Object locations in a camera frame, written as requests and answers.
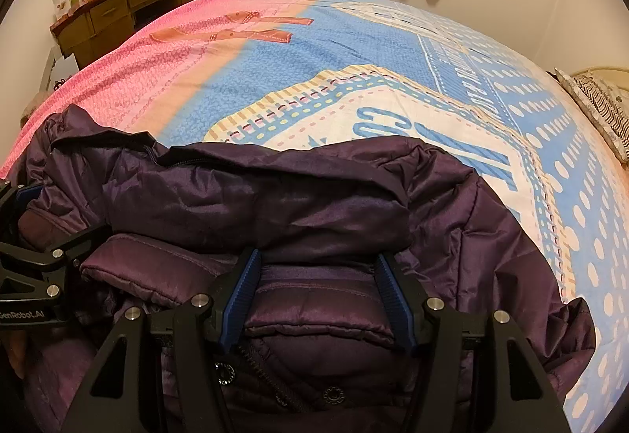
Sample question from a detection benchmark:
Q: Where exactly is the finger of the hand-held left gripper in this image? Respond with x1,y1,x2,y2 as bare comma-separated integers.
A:
0,180,45,218
0,223,115,273

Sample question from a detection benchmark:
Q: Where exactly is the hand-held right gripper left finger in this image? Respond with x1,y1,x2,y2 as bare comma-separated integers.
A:
61,249,261,433

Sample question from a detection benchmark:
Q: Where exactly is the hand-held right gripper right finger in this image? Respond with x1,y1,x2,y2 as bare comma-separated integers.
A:
376,251,561,433

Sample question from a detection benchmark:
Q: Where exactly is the purple padded jacket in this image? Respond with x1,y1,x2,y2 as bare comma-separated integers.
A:
0,104,598,433

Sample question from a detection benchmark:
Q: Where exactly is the white paper bag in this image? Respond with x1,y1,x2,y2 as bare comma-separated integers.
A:
49,55,79,92

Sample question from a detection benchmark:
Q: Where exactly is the brown wooden desk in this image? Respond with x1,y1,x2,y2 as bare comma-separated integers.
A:
49,0,204,70

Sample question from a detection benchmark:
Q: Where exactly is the bed with printed sheet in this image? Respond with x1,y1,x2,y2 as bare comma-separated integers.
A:
0,0,629,433

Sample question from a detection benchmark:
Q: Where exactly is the grey patterned pillow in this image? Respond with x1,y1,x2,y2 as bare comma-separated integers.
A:
555,68,629,163

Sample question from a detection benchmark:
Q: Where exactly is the cream wooden headboard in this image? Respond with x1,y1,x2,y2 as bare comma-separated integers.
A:
572,64,629,87

